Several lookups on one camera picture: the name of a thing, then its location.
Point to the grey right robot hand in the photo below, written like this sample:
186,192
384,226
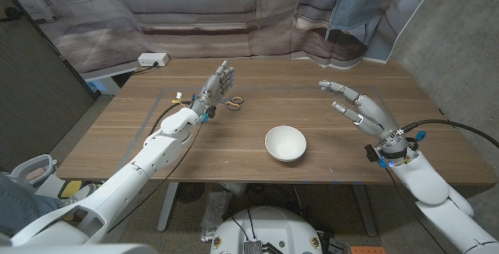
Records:
376,117

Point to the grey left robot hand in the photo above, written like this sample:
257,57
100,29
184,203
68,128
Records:
212,90

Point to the white ceramic bowl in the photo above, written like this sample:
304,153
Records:
285,143

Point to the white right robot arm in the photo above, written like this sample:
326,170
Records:
425,184

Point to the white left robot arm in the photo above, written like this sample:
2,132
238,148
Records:
156,152

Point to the white yellow left wrist connector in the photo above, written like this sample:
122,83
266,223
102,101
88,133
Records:
178,96

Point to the white power strip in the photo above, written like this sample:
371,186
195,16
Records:
153,59

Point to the printed living room backdrop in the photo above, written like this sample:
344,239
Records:
187,4

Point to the grey table leg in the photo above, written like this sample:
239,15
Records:
364,211

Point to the black round fan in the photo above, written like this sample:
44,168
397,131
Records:
190,192

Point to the white side table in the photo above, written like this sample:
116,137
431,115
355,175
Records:
107,80

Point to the clear plastic bag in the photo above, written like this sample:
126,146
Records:
214,215

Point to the white table leg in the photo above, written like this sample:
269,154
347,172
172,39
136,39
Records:
167,207

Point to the orange box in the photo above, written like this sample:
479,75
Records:
366,250

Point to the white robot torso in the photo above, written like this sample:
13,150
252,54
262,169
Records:
269,226

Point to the white grey sneaker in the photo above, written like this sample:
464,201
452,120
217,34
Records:
83,193

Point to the person leg in blue jeans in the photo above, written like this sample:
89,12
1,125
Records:
19,207

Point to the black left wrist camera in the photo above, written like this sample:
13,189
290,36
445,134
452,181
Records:
211,112

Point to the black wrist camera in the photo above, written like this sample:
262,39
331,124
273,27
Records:
372,153
211,112

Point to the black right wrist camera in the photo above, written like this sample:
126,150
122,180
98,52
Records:
372,153

